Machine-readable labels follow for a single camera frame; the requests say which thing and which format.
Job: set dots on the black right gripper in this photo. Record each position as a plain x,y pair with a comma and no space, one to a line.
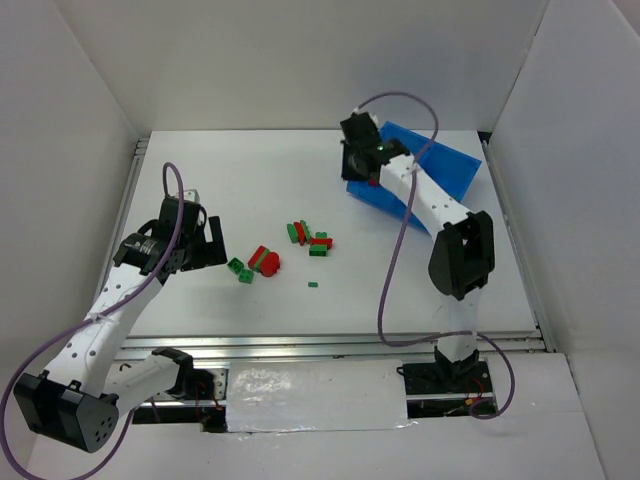
348,163

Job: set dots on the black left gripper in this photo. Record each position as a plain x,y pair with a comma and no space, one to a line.
205,251

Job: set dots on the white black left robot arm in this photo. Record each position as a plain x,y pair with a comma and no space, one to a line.
78,398

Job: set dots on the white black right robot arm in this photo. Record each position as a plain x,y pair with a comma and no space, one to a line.
463,253

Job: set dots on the green square lego upside down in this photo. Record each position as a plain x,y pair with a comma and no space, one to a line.
235,265

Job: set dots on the green square lego studs up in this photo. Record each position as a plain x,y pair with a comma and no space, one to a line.
246,276

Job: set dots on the red long lego brick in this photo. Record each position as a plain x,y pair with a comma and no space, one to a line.
258,256

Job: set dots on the green flat lego plate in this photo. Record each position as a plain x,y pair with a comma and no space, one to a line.
264,259

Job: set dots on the red rounded lego piece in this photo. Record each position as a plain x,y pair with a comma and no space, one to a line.
273,267

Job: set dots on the blue plastic sorting bin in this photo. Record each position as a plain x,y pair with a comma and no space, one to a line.
451,169

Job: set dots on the green red lego cluster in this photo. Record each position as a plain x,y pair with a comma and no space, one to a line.
320,244

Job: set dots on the white taped cover plate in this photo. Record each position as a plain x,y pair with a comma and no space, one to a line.
336,395

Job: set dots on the aluminium table edge rail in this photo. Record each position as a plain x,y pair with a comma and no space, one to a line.
270,347

